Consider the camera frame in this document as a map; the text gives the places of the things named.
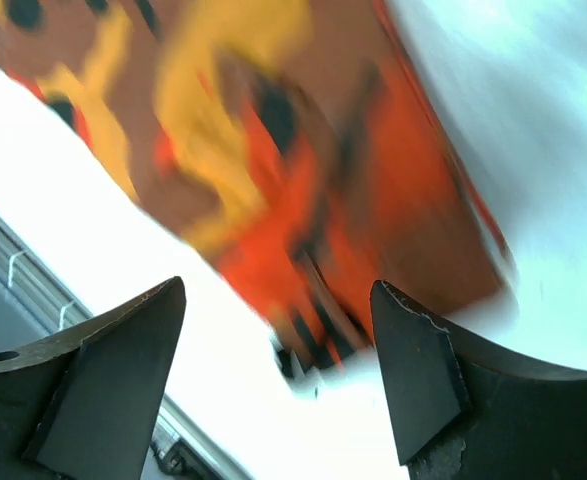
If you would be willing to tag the aluminium rail frame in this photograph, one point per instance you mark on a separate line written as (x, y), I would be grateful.
(34, 303)

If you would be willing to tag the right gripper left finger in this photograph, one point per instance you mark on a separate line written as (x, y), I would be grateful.
(82, 403)

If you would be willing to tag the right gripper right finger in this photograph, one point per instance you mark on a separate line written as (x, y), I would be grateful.
(464, 407)

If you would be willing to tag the orange camouflage trousers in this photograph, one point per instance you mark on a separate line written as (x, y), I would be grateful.
(290, 143)

